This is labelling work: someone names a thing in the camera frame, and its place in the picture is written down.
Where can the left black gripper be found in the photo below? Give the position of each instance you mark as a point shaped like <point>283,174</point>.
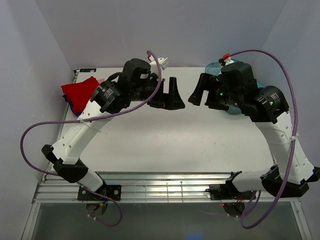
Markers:
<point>158,93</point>

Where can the red folded t shirt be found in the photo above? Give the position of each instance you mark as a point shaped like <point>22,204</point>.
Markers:
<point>80,93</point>

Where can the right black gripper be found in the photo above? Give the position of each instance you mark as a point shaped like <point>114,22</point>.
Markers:
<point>210,93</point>

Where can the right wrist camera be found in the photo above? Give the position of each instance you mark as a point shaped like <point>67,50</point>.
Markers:
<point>226,60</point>

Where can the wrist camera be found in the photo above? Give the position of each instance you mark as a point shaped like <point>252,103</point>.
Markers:
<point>163,61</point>
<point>226,60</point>

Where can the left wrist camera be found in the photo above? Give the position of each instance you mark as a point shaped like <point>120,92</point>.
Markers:
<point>163,61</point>

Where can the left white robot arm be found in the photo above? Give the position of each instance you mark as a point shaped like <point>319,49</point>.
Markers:
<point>65,153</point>

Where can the pink folded t shirt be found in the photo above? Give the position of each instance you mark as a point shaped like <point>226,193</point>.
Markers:
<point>100,80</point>

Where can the aluminium rail frame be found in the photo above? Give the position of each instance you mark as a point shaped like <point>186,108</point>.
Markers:
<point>137,188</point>

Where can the blue label sticker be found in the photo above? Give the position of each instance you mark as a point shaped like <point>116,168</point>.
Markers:
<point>87,70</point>

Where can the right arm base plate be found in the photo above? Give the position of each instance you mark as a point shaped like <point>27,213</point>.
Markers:
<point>225,192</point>

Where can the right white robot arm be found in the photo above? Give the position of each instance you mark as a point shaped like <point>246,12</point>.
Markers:
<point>268,109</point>

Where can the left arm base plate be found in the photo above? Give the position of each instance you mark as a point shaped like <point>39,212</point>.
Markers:
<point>111,191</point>

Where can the blue folded t shirt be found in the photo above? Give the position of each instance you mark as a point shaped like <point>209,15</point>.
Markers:
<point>69,101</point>

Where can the teal plastic bin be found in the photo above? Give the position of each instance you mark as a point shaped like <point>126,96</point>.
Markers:
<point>215,68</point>

